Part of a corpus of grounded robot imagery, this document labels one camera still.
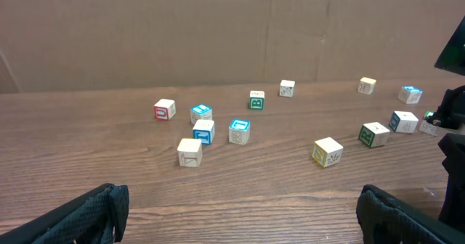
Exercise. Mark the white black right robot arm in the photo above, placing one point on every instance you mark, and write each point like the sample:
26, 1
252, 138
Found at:
452, 57

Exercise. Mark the yellow-sided plain-top wooden block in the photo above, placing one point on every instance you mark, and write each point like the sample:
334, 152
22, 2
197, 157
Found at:
326, 152

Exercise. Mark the yellow-top wooden block far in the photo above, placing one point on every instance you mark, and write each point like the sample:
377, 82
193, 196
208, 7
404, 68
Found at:
366, 85

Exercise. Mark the yellow-top wooden block left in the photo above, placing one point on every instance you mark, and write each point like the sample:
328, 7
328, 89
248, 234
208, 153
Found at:
190, 152

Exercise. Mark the yellow-top wooden block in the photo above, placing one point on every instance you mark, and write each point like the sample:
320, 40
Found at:
190, 152
366, 85

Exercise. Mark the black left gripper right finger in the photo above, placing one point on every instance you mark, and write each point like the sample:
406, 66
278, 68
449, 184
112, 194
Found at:
383, 218

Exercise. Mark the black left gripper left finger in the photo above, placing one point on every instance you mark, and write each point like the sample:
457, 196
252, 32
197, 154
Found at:
98, 216

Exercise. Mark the blue-sided plain-top wooden block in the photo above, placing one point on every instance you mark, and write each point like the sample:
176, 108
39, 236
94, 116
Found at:
403, 122

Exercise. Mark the green-top wooden block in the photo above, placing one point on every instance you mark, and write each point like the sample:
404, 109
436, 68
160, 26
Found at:
427, 127

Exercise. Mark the green B wooden block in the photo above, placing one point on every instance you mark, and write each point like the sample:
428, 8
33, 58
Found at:
256, 100

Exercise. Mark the red U wooden block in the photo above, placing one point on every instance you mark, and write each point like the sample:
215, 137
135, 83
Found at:
165, 109

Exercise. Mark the blue-top wooden block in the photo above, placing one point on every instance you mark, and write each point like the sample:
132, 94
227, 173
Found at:
410, 94
200, 111
239, 131

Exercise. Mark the blue I wooden block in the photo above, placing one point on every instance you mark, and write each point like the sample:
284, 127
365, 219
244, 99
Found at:
204, 131

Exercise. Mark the blue-top wooden block right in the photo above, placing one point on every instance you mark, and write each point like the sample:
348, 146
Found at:
410, 94

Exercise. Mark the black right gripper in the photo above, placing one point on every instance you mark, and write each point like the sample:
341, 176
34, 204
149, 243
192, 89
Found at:
450, 115

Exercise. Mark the blue-top wooden block lower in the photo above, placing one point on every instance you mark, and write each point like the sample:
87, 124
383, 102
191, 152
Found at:
239, 131

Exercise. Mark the blue-top wooden block upper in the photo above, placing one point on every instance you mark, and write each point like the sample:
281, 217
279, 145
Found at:
200, 111

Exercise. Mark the plain-top wooden block far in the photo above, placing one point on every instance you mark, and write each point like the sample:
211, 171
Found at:
287, 88

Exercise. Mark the green R wooden block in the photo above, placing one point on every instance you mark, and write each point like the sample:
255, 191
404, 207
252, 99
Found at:
374, 134

